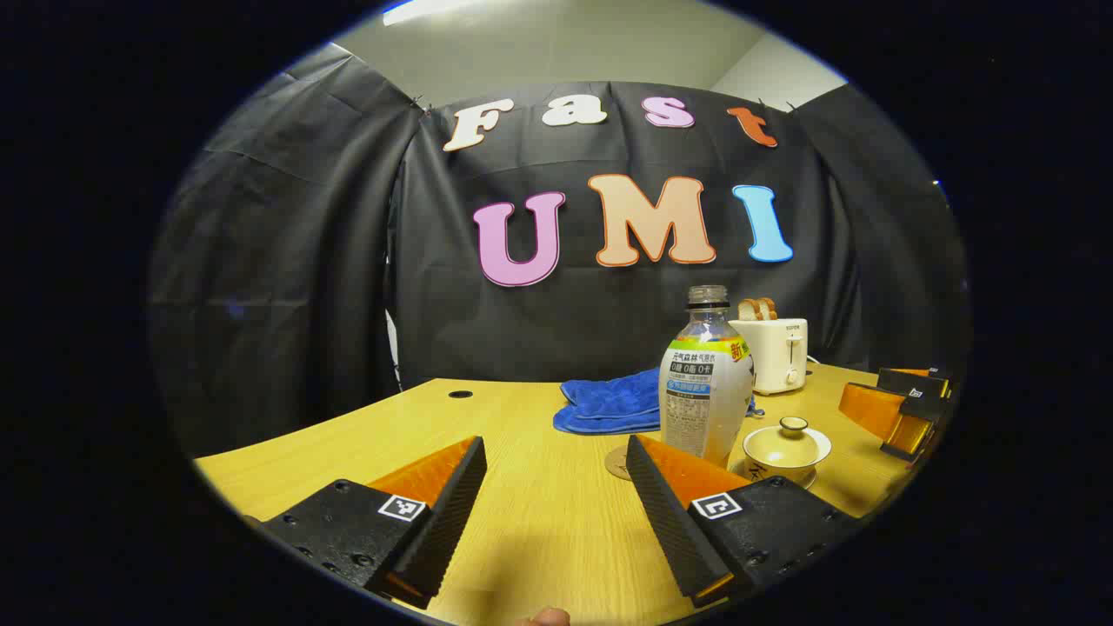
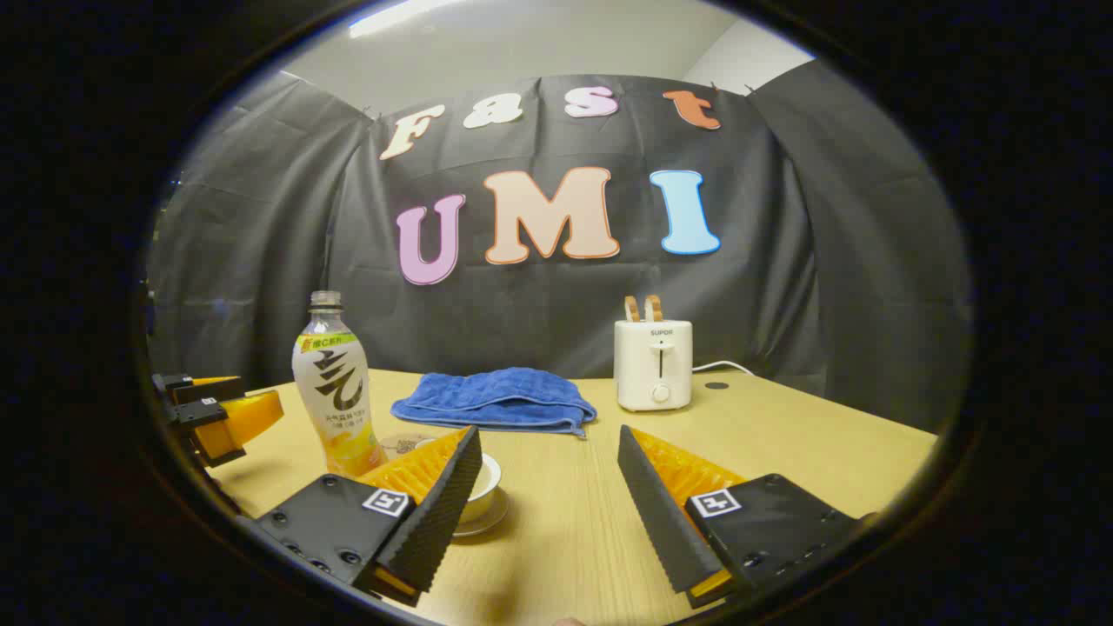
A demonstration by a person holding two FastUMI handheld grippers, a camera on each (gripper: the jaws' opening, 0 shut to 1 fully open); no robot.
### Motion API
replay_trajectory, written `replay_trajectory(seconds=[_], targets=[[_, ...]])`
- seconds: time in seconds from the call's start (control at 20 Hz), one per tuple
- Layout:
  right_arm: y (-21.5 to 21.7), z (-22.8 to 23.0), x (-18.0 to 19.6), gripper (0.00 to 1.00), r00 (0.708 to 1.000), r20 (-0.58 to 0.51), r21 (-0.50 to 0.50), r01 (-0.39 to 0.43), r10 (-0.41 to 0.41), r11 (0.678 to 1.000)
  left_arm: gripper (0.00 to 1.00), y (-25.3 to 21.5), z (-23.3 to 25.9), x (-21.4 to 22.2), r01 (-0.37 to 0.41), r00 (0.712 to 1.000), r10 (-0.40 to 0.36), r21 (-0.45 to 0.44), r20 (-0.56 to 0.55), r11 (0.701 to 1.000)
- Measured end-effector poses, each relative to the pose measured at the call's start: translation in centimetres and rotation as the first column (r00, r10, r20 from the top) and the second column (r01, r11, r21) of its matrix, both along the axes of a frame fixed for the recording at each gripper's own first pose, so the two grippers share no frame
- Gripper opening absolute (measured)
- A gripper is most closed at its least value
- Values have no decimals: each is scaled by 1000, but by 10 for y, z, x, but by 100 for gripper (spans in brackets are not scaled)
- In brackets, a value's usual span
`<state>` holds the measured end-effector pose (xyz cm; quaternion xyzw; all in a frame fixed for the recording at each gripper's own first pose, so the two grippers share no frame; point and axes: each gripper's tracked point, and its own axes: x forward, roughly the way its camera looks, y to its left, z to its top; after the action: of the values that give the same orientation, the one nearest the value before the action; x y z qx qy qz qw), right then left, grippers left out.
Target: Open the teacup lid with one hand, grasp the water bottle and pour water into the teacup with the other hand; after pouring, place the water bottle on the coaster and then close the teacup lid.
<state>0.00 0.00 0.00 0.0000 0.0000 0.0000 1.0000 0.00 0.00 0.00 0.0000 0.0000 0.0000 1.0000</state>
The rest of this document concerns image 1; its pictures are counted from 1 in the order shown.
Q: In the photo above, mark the blue towel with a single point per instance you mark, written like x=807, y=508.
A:
x=609, y=404

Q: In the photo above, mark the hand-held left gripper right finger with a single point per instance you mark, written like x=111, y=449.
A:
x=665, y=522

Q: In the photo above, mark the round wooden coaster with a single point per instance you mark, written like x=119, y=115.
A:
x=619, y=463

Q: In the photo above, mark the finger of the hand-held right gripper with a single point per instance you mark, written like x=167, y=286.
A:
x=913, y=382
x=869, y=409

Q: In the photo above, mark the cream toaster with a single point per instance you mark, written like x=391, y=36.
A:
x=778, y=352

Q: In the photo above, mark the clear plastic water bottle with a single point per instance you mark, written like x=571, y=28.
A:
x=704, y=391

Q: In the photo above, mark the cream ceramic teacup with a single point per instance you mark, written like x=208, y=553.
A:
x=765, y=472

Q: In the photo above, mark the toast slice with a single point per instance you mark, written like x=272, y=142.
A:
x=748, y=309
x=768, y=307

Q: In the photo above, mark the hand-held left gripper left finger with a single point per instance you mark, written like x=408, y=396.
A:
x=452, y=522

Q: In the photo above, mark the black backdrop cloth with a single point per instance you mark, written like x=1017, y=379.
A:
x=304, y=261

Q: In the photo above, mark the cream teacup lid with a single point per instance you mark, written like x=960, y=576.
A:
x=787, y=443

